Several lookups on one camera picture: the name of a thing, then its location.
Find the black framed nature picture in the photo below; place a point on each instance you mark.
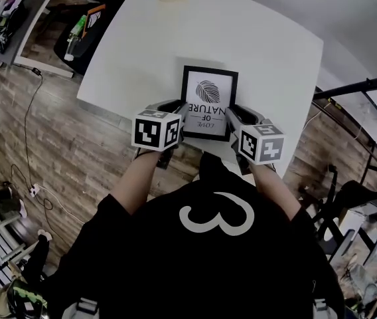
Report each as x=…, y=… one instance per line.
x=208, y=125

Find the black padded office chair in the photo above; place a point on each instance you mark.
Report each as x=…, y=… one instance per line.
x=85, y=48

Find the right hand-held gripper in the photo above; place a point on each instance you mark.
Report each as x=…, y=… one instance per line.
x=261, y=145

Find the orange-edged flat panel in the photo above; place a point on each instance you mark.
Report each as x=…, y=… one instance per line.
x=94, y=20

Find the white power strip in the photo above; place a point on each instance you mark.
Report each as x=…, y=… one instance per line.
x=34, y=190

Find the person's black trouser leg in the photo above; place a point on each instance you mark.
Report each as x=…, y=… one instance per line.
x=213, y=168

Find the green patterned bag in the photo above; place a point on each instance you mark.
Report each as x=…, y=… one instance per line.
x=26, y=297

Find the green and clear bottle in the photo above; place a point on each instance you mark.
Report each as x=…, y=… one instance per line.
x=77, y=28

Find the person's black printed shirt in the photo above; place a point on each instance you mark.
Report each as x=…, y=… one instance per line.
x=192, y=271

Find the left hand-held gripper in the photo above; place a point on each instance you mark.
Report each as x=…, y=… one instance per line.
x=148, y=131

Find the person's right forearm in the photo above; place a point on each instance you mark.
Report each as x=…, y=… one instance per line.
x=274, y=191

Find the person's left forearm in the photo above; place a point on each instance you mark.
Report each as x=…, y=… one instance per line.
x=138, y=181

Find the grey side table white legs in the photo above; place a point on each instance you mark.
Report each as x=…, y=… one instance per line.
x=32, y=15

